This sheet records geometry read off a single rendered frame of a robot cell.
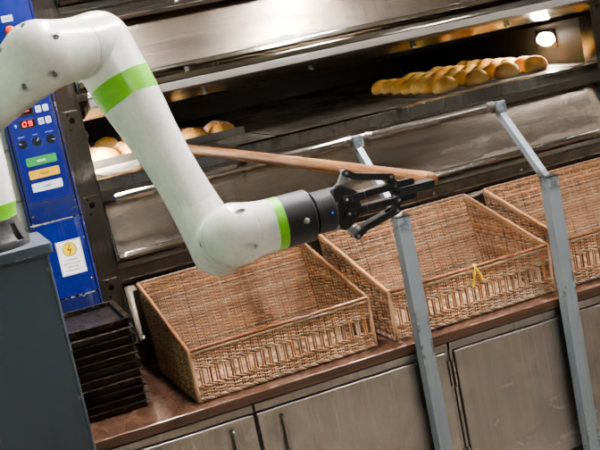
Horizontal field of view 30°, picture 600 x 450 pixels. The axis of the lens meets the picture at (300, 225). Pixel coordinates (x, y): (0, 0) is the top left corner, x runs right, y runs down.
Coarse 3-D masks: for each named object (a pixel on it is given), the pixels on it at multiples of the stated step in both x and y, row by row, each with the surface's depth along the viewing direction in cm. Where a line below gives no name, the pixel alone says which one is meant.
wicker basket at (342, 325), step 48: (144, 288) 341; (192, 288) 345; (240, 288) 350; (288, 288) 355; (336, 288) 339; (192, 336) 343; (240, 336) 305; (288, 336) 310; (336, 336) 315; (192, 384) 303; (240, 384) 306
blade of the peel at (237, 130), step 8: (240, 128) 389; (200, 136) 384; (208, 136) 385; (216, 136) 386; (224, 136) 387; (232, 136) 388; (192, 144) 383; (200, 144) 384; (104, 160) 372; (112, 160) 373; (120, 160) 374; (128, 160) 375; (96, 168) 371
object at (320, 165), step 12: (216, 156) 331; (228, 156) 321; (240, 156) 310; (252, 156) 302; (264, 156) 294; (276, 156) 287; (288, 156) 280; (300, 168) 273; (312, 168) 265; (324, 168) 258; (336, 168) 252; (348, 168) 246; (360, 168) 241; (372, 168) 236; (384, 168) 232; (396, 168) 228; (384, 180) 233
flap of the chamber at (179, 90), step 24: (552, 0) 368; (576, 0) 371; (456, 24) 357; (480, 24) 361; (336, 48) 343; (360, 48) 346; (384, 48) 357; (408, 48) 370; (216, 72) 331; (240, 72) 334; (264, 72) 340; (288, 72) 352; (168, 96) 336; (192, 96) 348
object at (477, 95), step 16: (576, 64) 396; (592, 64) 392; (512, 80) 385; (528, 80) 384; (544, 80) 386; (560, 80) 388; (448, 96) 375; (464, 96) 376; (480, 96) 378; (496, 96) 381; (384, 112) 367; (400, 112) 369; (416, 112) 371; (320, 128) 360; (336, 128) 362; (352, 128) 364; (368, 128) 366; (256, 144) 353; (272, 144) 355; (288, 144) 357; (208, 160) 348; (224, 160) 350; (112, 176) 339; (128, 176) 340; (144, 176) 342
